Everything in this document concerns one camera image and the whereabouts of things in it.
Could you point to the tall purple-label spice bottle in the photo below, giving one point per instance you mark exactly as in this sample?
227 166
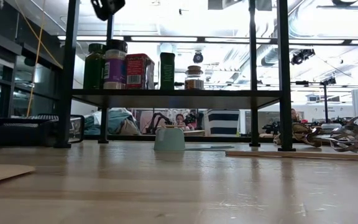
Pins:
115 67

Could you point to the green-lid spice jar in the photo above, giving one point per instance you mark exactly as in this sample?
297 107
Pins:
93 68

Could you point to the red spice tin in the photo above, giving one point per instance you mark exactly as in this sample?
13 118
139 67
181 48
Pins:
137 71

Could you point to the dark green spice tin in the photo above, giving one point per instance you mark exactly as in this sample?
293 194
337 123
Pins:
167 71

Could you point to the cork-lid glass spice jar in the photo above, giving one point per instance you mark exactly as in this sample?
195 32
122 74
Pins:
194 81

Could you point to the black background robot arm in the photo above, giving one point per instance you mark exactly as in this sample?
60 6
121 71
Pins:
154 123

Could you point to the black metal wooden shelf rack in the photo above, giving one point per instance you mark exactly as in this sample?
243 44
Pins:
179 99

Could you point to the teal cloth pile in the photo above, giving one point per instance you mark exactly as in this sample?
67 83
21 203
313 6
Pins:
117 121

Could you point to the person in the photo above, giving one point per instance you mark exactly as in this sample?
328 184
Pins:
179 119
294 114

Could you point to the mint green round measuring cup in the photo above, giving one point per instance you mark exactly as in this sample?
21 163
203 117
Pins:
169 140

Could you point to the black-framed metal grater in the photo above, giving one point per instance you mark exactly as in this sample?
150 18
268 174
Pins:
17 130

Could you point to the navy white striped bin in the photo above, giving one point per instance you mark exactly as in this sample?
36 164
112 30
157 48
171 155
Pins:
222 121

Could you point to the long flat wooden spatula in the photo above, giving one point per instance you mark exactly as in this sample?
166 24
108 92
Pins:
322 154

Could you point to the black aluminium rig frame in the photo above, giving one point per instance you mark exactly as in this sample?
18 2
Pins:
129 138

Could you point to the black camera stand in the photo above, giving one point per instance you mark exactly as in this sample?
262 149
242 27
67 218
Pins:
325 99

